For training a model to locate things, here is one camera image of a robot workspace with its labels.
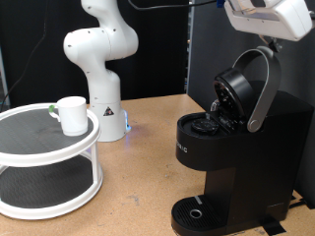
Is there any black Keurig coffee machine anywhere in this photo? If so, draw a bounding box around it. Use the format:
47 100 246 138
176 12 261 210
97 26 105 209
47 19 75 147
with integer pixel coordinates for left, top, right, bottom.
170 45 314 236

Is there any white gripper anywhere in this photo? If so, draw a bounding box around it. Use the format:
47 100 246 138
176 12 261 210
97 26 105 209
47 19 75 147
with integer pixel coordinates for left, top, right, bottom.
224 0 313 53

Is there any white two-tier turntable shelf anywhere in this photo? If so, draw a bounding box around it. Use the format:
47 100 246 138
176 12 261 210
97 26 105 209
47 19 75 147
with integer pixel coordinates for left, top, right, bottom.
0 102 103 220

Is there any black foil coffee pod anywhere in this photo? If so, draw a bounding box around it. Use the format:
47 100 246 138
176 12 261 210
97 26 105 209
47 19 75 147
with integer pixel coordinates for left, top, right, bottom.
191 118 221 135

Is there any white mug green handle mark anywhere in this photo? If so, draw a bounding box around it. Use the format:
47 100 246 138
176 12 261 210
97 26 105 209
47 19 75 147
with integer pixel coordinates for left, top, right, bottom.
48 95 89 137

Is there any black camera cable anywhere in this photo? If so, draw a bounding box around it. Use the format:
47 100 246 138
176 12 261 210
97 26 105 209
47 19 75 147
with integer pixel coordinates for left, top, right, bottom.
127 0 227 11

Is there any black tape strip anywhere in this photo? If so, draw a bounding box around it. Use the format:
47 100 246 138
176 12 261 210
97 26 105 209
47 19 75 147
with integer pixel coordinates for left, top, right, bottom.
288 196 315 210
260 217 287 236

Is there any grey metal post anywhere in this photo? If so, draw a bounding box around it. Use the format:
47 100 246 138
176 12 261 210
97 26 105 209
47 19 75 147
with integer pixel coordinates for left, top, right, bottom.
0 45 9 106

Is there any thin black hanging cable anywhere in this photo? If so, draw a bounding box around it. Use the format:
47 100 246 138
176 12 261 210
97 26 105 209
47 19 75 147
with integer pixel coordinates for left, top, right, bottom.
0 0 50 111

